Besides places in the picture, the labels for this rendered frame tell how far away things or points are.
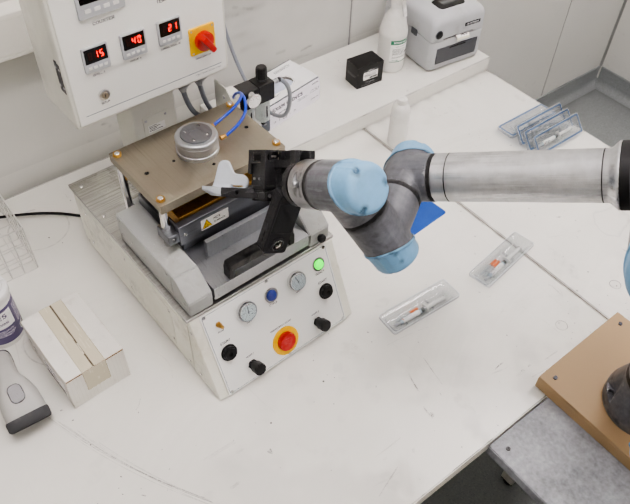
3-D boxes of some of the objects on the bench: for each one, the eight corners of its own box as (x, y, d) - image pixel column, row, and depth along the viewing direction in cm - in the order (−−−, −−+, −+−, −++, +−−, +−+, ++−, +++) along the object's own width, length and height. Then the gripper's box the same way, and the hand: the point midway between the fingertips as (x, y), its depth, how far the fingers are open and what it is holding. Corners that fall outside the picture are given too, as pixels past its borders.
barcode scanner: (-23, 371, 137) (-37, 347, 131) (16, 350, 140) (4, 327, 134) (17, 447, 126) (3, 425, 121) (58, 423, 130) (47, 401, 124)
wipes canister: (-24, 328, 144) (-50, 282, 133) (17, 309, 147) (-5, 262, 136) (-9, 357, 139) (-34, 311, 128) (33, 336, 143) (12, 290, 132)
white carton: (230, 116, 187) (228, 93, 182) (288, 81, 199) (288, 58, 193) (262, 136, 182) (261, 112, 176) (320, 98, 194) (321, 75, 188)
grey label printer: (379, 36, 216) (385, -16, 204) (430, 20, 224) (438, -31, 211) (428, 76, 203) (437, 22, 190) (480, 57, 210) (492, 5, 198)
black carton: (344, 79, 200) (346, 58, 195) (369, 70, 204) (371, 49, 199) (356, 89, 197) (358, 68, 192) (382, 80, 200) (384, 59, 195)
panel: (229, 395, 134) (198, 317, 126) (345, 318, 148) (324, 242, 139) (234, 399, 133) (203, 320, 124) (351, 321, 146) (330, 244, 138)
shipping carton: (31, 345, 141) (18, 319, 135) (90, 315, 147) (81, 288, 140) (70, 411, 132) (59, 386, 125) (132, 376, 137) (124, 350, 130)
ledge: (200, 118, 193) (199, 104, 190) (419, 27, 229) (421, 15, 226) (262, 176, 178) (262, 162, 175) (487, 69, 214) (490, 56, 211)
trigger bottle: (369, 64, 206) (378, -17, 187) (389, 55, 210) (398, -25, 191) (390, 77, 202) (401, -4, 183) (410, 67, 205) (422, -13, 187)
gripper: (357, 152, 111) (289, 153, 127) (249, 147, 99) (189, 148, 115) (355, 206, 112) (288, 200, 128) (248, 207, 100) (189, 200, 116)
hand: (240, 192), depth 122 cm, fingers open, 14 cm apart
